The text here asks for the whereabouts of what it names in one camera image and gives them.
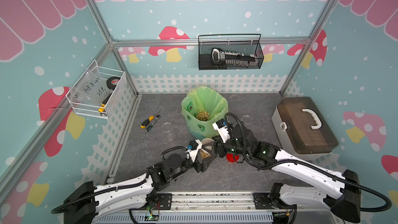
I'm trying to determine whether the brown lid storage box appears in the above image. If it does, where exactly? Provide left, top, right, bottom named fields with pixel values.
left=272, top=97, right=339, bottom=161

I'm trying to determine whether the black tape roll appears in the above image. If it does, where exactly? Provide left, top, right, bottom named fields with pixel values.
left=106, top=76, right=121, bottom=90

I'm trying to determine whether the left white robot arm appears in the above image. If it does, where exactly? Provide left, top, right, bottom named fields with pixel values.
left=51, top=140, right=215, bottom=224

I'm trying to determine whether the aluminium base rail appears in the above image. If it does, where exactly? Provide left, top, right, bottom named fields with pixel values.
left=96, top=191, right=344, bottom=224

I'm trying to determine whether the socket set in basket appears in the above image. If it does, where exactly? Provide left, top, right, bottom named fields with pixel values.
left=211, top=48, right=258, bottom=67

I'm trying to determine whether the white wire wall basket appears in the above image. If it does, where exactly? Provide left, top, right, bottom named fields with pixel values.
left=66, top=60, right=126, bottom=119

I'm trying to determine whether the peanut pile in bin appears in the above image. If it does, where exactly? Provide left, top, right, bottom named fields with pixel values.
left=195, top=111, right=210, bottom=121

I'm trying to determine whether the clear plastic bag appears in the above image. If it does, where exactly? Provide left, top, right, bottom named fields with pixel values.
left=69, top=66, right=111, bottom=114

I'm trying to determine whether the black mesh wall basket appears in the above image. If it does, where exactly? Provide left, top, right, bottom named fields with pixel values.
left=198, top=34, right=264, bottom=70

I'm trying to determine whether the beige lid jar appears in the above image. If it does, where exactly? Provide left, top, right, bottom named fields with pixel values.
left=199, top=138, right=216, bottom=159

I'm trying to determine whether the yellow handle screwdriver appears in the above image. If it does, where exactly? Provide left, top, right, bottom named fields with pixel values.
left=141, top=110, right=160, bottom=129

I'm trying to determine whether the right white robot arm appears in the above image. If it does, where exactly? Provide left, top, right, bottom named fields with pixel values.
left=212, top=113, right=392, bottom=223

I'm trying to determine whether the green bag trash bin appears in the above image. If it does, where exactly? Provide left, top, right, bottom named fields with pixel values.
left=181, top=86, right=229, bottom=140

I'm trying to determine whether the yellow black tool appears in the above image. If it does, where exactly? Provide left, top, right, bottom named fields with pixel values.
left=98, top=94, right=111, bottom=114

